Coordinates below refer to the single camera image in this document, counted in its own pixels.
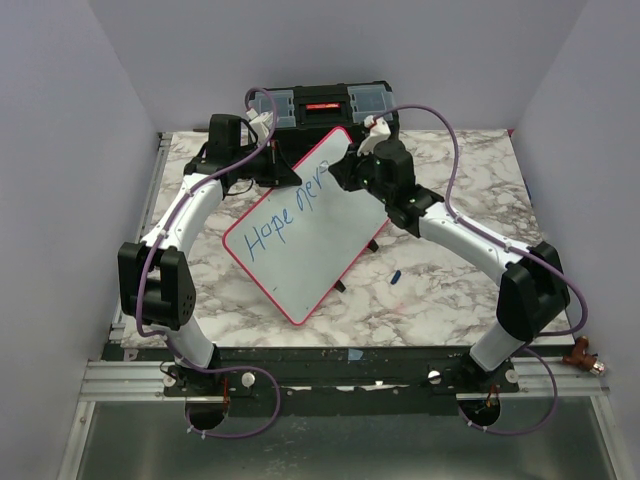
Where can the pink-framed whiteboard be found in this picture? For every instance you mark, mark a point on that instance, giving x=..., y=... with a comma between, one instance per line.
x=296, y=243

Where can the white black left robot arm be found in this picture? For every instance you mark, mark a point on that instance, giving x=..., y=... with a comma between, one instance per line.
x=155, y=283

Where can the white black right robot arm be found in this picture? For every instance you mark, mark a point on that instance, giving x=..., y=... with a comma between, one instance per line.
x=531, y=294

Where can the black mounting rail base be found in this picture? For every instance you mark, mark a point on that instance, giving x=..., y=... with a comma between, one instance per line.
x=318, y=382

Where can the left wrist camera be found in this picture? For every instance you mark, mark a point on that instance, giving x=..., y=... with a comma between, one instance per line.
x=261, y=123

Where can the black plastic toolbox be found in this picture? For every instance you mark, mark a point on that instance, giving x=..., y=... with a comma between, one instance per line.
x=306, y=114

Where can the aluminium frame rail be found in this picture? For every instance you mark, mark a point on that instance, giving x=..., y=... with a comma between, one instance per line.
x=118, y=323

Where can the blue marker cap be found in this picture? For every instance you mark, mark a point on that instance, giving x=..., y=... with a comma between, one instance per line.
x=395, y=278

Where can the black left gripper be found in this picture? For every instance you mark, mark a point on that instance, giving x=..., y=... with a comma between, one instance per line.
x=279, y=173

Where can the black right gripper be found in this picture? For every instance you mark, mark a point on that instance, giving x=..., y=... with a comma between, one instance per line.
x=343, y=170

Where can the copper brass fitting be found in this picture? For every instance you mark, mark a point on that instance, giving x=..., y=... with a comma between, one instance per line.
x=580, y=358

